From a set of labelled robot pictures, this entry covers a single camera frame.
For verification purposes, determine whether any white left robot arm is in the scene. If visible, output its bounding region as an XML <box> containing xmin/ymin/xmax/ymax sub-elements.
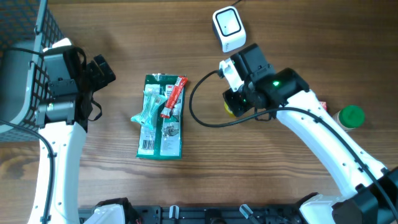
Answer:
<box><xmin>29</xmin><ymin>45</ymin><xmax>116</xmax><ymax>223</ymax></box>

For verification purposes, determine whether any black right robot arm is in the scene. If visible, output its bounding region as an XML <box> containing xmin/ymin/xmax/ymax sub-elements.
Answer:
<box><xmin>219</xmin><ymin>44</ymin><xmax>397</xmax><ymax>223</ymax></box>

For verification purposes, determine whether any green lid jar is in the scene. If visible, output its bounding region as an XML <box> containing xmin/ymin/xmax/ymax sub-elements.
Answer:
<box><xmin>332</xmin><ymin>105</ymin><xmax>365</xmax><ymax>131</ymax></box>

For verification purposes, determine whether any green snack packet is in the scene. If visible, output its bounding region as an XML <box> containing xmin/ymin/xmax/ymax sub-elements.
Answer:
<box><xmin>136</xmin><ymin>73</ymin><xmax>185</xmax><ymax>160</ymax></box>

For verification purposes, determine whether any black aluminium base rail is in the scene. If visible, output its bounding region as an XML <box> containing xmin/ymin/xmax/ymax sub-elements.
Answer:
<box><xmin>77</xmin><ymin>204</ymin><xmax>299</xmax><ymax>224</ymax></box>

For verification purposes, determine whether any grey plastic mesh basket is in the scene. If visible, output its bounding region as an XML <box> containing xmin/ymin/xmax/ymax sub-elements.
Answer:
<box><xmin>1</xmin><ymin>0</ymin><xmax>64</xmax><ymax>131</ymax></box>

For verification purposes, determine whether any white barcode scanner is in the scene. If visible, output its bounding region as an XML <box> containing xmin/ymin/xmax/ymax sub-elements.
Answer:
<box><xmin>212</xmin><ymin>6</ymin><xmax>246</xmax><ymax>53</ymax></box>

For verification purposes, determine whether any yellow Vim liquid bottle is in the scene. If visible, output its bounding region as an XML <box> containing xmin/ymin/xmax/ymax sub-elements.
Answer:
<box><xmin>224</xmin><ymin>102</ymin><xmax>235</xmax><ymax>118</ymax></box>

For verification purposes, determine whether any red Nescafe stick sachet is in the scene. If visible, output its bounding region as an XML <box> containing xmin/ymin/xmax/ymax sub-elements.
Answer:
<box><xmin>160</xmin><ymin>76</ymin><xmax>188</xmax><ymax>119</ymax></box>

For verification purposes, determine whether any mint green sachet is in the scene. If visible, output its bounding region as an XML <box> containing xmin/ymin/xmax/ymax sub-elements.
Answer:
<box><xmin>131</xmin><ymin>91</ymin><xmax>167</xmax><ymax>129</ymax></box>

